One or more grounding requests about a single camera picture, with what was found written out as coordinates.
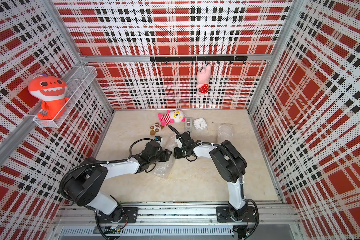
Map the pink striped owl plush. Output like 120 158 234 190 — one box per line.
158 109 186 127

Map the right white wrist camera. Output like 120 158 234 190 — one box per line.
175 137 183 149

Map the orange shark plush toy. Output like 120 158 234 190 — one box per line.
28 74 69 120

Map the brown white dog plush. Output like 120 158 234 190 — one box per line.
150 123 164 136

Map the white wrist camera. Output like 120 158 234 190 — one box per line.
154 136 162 143
175 137 183 149

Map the black wall hook rail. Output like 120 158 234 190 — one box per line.
150 56 249 64

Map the grey tape dispenser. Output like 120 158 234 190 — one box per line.
185 117 193 133

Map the clear acrylic wall shelf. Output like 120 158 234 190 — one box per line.
33 66 97 128

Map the pink pig plush toy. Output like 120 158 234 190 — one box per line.
196 64 212 95

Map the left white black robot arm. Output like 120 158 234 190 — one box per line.
59 137 172 221

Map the aluminium front rail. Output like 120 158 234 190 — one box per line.
54 201 300 226

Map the bubble wrap sheet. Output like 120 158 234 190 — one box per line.
217 124 234 144
153 135 178 179

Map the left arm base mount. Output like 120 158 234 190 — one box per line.
97 207 139 224

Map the white square clock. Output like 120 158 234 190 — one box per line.
193 118 208 131

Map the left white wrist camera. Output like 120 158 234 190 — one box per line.
154 136 162 143

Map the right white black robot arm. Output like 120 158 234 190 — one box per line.
174 132 259 223

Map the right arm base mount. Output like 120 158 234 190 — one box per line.
216 206 258 223

